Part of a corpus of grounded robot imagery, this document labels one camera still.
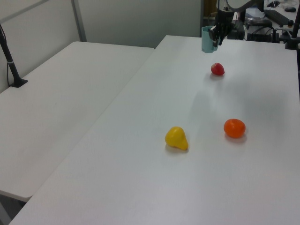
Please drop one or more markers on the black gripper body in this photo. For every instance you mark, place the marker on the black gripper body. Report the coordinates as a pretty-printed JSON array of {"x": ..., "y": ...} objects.
[{"x": 225, "y": 21}]

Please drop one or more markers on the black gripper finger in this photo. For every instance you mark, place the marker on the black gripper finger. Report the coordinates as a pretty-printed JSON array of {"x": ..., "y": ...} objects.
[
  {"x": 223, "y": 32},
  {"x": 214, "y": 35}
]

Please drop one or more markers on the teal hexagonal mug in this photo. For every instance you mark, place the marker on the teal hexagonal mug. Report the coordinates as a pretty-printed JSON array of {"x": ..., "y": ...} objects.
[{"x": 206, "y": 39}]

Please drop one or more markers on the black electronics box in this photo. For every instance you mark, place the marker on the black electronics box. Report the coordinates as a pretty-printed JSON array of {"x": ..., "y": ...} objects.
[{"x": 237, "y": 31}]

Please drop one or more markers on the red toy strawberry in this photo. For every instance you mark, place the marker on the red toy strawberry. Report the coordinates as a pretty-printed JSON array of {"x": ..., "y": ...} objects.
[{"x": 218, "y": 69}]

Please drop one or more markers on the black keyboard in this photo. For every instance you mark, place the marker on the black keyboard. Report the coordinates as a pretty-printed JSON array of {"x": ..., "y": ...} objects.
[{"x": 277, "y": 17}]

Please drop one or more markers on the black computer mouse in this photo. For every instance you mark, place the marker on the black computer mouse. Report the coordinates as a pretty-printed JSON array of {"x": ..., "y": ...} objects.
[{"x": 290, "y": 9}]

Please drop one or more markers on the black clamp stand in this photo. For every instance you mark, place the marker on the black clamp stand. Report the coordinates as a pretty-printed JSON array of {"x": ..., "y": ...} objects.
[{"x": 294, "y": 35}]

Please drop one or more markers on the orange toy fruit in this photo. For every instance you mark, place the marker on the orange toy fruit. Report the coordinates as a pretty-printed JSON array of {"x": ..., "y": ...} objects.
[{"x": 234, "y": 128}]

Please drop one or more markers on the yellow toy pear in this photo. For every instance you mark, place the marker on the yellow toy pear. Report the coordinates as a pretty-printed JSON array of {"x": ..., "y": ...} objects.
[{"x": 176, "y": 138}]

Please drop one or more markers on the white side table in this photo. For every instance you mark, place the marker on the white side table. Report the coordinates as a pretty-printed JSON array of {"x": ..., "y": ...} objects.
[{"x": 58, "y": 105}]

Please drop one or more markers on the black pole with base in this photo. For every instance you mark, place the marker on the black pole with base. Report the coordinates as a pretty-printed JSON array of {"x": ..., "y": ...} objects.
[{"x": 12, "y": 70}]

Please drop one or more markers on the grey partition frame post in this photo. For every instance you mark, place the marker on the grey partition frame post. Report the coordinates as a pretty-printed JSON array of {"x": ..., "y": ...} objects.
[{"x": 79, "y": 21}]

